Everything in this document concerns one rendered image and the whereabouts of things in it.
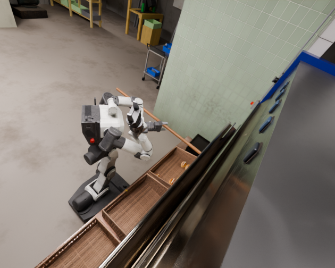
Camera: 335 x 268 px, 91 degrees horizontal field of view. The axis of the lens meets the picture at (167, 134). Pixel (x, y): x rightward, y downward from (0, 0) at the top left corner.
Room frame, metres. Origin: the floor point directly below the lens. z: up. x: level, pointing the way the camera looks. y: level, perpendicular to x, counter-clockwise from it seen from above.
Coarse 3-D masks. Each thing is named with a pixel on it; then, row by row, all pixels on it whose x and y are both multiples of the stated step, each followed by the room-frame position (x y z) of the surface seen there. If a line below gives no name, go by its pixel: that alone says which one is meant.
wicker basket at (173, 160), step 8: (176, 152) 1.49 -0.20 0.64; (184, 152) 1.45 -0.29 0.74; (168, 160) 1.35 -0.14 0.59; (176, 160) 1.40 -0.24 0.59; (184, 160) 1.43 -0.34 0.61; (192, 160) 1.39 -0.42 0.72; (152, 168) 1.05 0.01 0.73; (160, 168) 1.18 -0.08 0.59; (168, 168) 1.23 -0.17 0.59; (176, 168) 1.28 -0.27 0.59; (184, 168) 1.33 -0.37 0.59; (152, 176) 0.98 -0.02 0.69; (160, 176) 1.08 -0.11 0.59; (168, 176) 1.12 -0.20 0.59; (176, 176) 1.17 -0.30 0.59; (168, 184) 0.90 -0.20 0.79
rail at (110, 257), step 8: (224, 128) 1.26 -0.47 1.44; (216, 136) 1.11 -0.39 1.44; (184, 176) 0.61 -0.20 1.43; (176, 184) 0.53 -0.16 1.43; (168, 192) 0.46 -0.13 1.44; (160, 200) 0.40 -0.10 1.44; (152, 208) 0.35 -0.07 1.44; (144, 216) 0.30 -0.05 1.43; (128, 240) 0.18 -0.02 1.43; (120, 248) 0.15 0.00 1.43; (112, 256) 0.11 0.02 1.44; (104, 264) 0.08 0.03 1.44
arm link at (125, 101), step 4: (120, 96) 1.18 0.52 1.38; (132, 96) 1.26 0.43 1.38; (120, 100) 1.14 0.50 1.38; (124, 100) 1.16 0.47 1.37; (128, 100) 1.19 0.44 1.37; (132, 100) 1.21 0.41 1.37; (136, 100) 1.22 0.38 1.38; (140, 100) 1.25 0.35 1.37; (120, 104) 1.13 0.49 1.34; (124, 104) 1.15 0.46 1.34; (128, 104) 1.18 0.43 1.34; (132, 104) 1.20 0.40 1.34; (140, 104) 1.22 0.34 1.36
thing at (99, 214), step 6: (186, 138) 1.89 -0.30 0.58; (180, 144) 1.72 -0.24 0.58; (186, 144) 1.77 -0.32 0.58; (180, 162) 1.40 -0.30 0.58; (150, 168) 1.14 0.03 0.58; (144, 174) 1.03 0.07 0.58; (168, 174) 1.15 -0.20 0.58; (120, 198) 0.67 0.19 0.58; (108, 204) 0.58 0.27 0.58; (120, 204) 0.62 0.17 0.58; (150, 204) 0.73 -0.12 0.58; (102, 216) 0.46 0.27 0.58; (108, 228) 0.40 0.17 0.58; (72, 234) 0.26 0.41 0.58; (114, 234) 0.37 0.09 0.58; (66, 240) 0.21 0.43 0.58; (120, 240) 0.35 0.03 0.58; (72, 258) 0.12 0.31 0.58
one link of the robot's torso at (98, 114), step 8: (88, 112) 0.84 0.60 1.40; (96, 112) 0.86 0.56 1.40; (104, 112) 0.90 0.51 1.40; (120, 112) 0.99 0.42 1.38; (88, 120) 0.76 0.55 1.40; (96, 120) 0.79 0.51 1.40; (104, 120) 0.82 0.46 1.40; (112, 120) 0.85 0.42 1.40; (120, 120) 0.89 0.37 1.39; (88, 128) 0.74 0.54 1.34; (96, 128) 0.74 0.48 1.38; (104, 128) 0.77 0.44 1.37; (120, 128) 0.84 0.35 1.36; (88, 136) 0.74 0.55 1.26; (96, 136) 0.74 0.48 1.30; (96, 144) 0.78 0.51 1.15
